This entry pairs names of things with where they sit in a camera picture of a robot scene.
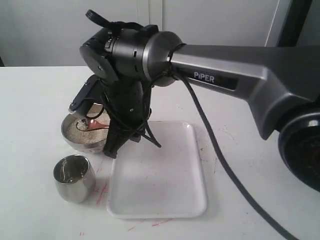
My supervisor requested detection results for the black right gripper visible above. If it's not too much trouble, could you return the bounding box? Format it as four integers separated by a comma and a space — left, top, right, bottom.
99, 77, 151, 159

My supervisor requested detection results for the brown wooden spoon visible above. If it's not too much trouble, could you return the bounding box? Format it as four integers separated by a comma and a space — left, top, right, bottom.
75, 119, 110, 132

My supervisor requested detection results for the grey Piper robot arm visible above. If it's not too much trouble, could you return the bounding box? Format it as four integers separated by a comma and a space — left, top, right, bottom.
79, 26, 320, 190

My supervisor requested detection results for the steel bowl with rice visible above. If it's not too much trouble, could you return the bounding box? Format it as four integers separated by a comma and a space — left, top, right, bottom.
61, 114, 108, 153

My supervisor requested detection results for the small steel cup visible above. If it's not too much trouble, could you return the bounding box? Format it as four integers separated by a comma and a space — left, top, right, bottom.
53, 154, 96, 204

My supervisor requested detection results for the white rectangular plastic tray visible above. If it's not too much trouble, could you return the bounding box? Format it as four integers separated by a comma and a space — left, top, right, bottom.
106, 121, 207, 219

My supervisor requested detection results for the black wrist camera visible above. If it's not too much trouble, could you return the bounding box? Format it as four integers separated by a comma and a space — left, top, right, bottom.
68, 75, 101, 119

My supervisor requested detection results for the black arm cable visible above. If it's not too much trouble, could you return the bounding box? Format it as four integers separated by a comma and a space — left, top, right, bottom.
84, 9, 301, 240

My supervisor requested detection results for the dark vertical door frame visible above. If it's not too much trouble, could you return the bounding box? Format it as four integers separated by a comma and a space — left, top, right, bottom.
276, 0, 313, 47

